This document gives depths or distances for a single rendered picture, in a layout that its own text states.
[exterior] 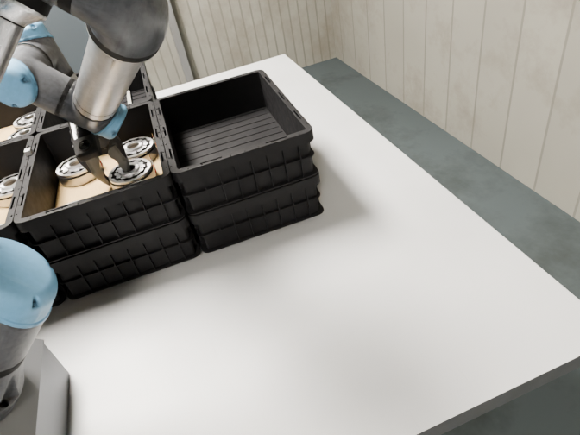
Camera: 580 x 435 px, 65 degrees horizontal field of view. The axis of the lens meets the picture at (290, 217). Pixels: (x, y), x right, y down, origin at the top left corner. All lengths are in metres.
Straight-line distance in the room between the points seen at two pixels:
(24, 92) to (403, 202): 0.79
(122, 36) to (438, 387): 0.66
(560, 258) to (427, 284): 1.17
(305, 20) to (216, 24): 0.68
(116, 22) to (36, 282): 0.33
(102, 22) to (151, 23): 0.05
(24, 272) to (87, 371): 0.35
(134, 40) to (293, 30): 3.13
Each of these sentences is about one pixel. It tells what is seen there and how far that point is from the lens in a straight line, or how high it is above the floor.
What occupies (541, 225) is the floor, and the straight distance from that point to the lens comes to 2.17.
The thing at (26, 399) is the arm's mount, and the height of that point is 0.81.
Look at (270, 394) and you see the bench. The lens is 0.80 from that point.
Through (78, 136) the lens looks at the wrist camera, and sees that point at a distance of 1.04.
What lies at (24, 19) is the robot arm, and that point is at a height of 1.29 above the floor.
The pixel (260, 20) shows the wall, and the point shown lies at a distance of 3.61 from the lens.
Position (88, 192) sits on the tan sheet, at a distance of 1.18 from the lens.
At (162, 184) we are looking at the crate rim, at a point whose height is 0.92.
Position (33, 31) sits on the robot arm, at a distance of 1.02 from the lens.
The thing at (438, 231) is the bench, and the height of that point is 0.70.
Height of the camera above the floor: 1.39
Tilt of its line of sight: 39 degrees down
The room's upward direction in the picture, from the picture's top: 12 degrees counter-clockwise
